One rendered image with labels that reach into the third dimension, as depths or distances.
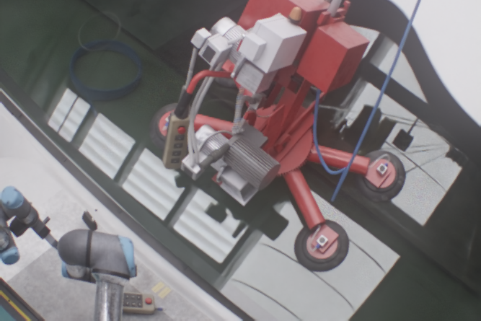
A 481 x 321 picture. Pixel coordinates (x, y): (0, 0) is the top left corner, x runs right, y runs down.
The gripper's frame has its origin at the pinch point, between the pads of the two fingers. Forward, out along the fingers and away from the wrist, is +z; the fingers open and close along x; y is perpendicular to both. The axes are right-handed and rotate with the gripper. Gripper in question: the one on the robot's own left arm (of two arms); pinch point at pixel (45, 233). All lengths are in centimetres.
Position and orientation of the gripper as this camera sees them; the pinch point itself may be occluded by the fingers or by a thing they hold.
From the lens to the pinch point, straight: 255.8
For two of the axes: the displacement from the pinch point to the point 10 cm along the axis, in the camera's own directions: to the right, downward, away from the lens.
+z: 1.8, 4.9, 8.5
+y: 6.6, -7.0, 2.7
